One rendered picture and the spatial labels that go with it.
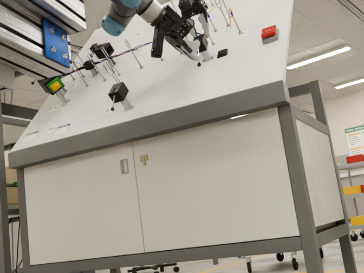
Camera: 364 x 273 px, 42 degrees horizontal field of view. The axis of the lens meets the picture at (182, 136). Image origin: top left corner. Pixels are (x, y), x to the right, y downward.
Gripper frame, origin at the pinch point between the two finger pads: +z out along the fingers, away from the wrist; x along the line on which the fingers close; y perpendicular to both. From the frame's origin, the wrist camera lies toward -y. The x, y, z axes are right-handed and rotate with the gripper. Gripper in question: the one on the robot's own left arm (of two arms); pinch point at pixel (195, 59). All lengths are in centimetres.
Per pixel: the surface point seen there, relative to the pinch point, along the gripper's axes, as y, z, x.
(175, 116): -20.9, 4.9, -4.9
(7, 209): -86, -10, 52
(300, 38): 316, 289, 521
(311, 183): -14, 45, -33
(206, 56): 6.5, 5.0, 7.9
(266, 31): 22.2, 11.9, -9.0
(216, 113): -13.4, 11.5, -16.6
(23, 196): -78, -9, 48
